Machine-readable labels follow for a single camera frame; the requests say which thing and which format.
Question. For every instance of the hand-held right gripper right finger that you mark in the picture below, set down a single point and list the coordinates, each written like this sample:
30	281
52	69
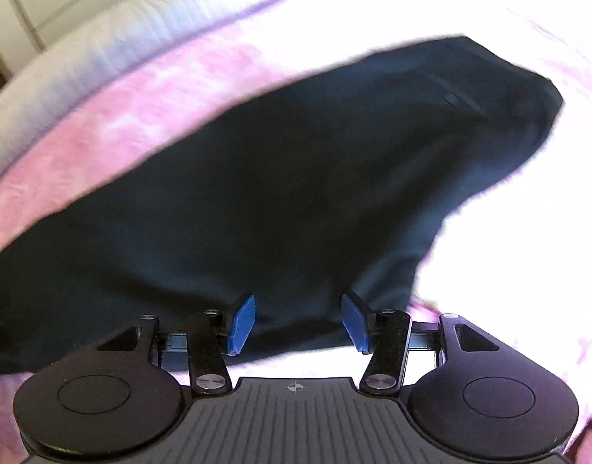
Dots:
353	324

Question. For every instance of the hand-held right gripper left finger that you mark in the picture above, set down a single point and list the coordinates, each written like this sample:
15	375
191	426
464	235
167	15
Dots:
243	324

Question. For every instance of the black pants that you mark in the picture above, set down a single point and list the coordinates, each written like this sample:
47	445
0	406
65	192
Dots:
276	179

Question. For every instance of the pink floral blanket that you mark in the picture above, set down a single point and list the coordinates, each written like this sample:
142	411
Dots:
155	92

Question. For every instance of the white wardrobe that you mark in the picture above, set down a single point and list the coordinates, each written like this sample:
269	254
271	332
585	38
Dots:
30	14

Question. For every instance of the white striped quilt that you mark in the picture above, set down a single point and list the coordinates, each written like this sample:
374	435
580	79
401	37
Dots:
107	29

